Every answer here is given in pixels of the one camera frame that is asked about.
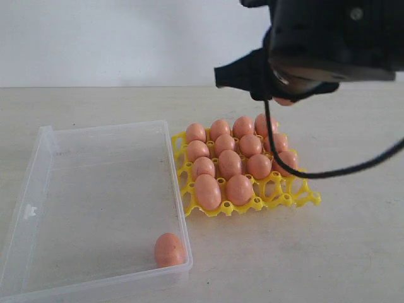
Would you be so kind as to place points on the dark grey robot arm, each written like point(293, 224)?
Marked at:
point(311, 47)

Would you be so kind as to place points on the clear plastic box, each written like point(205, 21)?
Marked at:
point(92, 205)

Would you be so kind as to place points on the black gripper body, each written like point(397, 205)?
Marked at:
point(268, 83)

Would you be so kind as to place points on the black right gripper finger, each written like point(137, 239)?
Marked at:
point(247, 73)

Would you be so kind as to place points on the brown egg second row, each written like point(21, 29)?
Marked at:
point(224, 142)

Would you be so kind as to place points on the brown egg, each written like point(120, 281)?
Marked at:
point(196, 149)
point(261, 126)
point(250, 145)
point(230, 164)
point(208, 193)
point(239, 190)
point(289, 158)
point(195, 132)
point(218, 128)
point(169, 251)
point(283, 102)
point(243, 126)
point(280, 141)
point(259, 166)
point(203, 165)

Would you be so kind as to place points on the yellow plastic egg tray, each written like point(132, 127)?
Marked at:
point(270, 192)

